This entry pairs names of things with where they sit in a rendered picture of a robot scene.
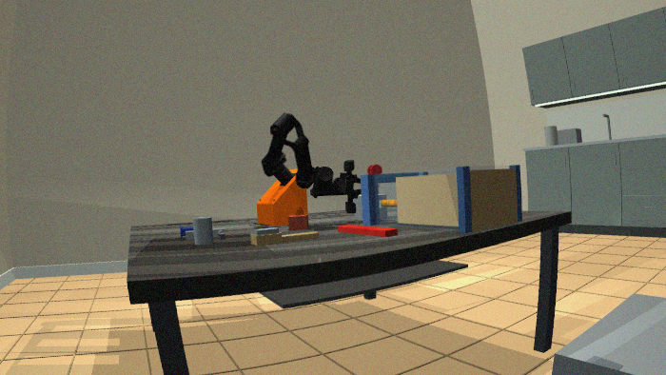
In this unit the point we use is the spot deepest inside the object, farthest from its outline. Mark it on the red flat bar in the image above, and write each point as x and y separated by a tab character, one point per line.
375	231

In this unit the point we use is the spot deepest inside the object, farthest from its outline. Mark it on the dark grey flat shelf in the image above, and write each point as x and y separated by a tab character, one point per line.
326	292

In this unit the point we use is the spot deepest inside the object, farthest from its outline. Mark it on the grey cylinder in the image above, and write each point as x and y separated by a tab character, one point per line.
203	231

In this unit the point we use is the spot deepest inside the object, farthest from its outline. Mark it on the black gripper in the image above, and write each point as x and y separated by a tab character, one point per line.
350	207

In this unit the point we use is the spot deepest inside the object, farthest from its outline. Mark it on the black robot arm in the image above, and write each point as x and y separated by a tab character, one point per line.
306	175

